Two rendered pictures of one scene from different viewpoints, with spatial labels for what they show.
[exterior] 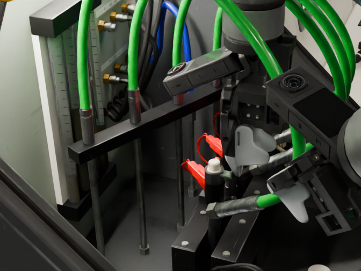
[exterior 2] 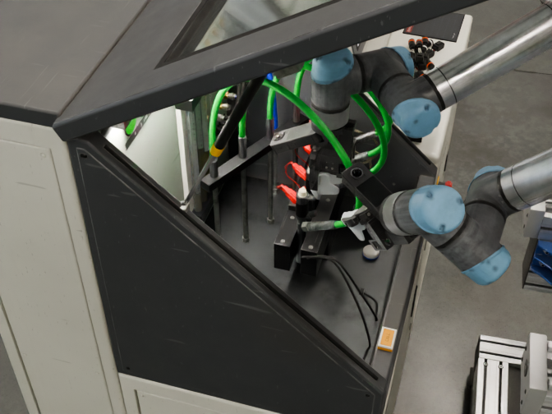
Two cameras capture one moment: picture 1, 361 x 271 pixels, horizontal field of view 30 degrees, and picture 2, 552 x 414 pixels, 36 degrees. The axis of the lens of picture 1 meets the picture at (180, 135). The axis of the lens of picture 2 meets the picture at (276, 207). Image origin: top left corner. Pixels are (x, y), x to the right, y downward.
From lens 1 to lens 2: 0.88 m
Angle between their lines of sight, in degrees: 13
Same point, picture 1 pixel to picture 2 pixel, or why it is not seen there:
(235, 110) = (318, 165)
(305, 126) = (363, 199)
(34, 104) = (176, 153)
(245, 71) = (324, 142)
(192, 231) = (286, 232)
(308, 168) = (365, 219)
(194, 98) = not seen: hidden behind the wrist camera
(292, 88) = (356, 177)
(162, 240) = (257, 231)
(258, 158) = (332, 190)
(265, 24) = (338, 120)
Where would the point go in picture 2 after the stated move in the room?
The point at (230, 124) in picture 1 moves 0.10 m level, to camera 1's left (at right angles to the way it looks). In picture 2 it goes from (315, 173) to (265, 177)
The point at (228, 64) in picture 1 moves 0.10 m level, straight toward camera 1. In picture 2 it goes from (314, 138) to (317, 171)
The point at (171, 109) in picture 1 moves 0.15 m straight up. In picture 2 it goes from (266, 145) to (265, 91)
